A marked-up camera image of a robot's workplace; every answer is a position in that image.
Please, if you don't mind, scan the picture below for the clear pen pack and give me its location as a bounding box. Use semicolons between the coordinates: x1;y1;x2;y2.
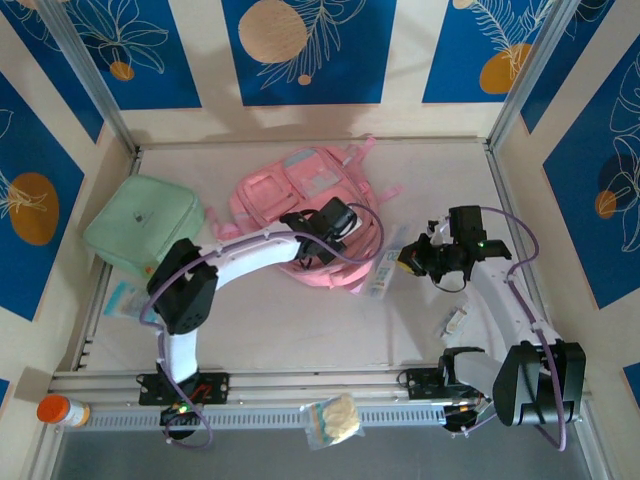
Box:
363;223;409;302

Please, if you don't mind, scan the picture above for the pink backpack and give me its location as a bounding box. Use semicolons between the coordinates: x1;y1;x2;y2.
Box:
207;138;404;297

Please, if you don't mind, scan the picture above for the small clear eraser pack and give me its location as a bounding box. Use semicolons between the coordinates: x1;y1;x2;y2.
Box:
437;303;471;342

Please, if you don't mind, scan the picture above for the small black circuit board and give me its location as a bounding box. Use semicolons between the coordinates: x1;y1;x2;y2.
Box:
442;399;496;433
159;403;202;428

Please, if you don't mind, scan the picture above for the clear bag of white items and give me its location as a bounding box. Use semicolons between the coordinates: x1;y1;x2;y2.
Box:
298;393;365;452

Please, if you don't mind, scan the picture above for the mint green zip pouch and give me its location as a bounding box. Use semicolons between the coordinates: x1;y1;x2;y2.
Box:
82;174;206;279

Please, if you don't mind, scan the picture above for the light blue packet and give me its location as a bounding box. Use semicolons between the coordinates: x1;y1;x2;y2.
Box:
103;280;159;321

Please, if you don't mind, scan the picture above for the orange lid bottle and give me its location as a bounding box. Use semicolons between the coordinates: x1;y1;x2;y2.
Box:
36;393;92;429

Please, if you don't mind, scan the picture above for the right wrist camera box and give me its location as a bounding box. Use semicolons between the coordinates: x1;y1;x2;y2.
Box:
426;214;452;239

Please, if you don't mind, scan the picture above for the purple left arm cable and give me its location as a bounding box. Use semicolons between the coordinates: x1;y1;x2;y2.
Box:
139;202;386;450

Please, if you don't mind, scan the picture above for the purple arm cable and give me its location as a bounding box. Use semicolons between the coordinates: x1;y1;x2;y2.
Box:
439;205;570;452
139;202;386;450

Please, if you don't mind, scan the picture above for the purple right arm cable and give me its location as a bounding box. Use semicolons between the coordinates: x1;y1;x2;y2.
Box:
439;205;570;452

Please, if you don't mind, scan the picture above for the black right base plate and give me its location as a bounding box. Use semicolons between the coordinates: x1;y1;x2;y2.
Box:
398;368;497;401

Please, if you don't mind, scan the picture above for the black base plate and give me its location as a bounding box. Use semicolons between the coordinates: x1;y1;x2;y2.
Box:
398;368;497;401
138;372;232;407

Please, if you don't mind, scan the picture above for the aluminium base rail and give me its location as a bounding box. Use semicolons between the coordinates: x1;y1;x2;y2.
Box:
48;360;594;408

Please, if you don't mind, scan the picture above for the aluminium frame post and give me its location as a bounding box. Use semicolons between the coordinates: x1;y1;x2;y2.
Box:
485;0;589;154
35;0;141;157

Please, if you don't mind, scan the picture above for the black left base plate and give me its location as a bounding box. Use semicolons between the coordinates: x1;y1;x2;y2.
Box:
138;372;232;407

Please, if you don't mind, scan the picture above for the grey slotted cable duct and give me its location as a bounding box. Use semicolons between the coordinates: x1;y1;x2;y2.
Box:
84;403;450;431

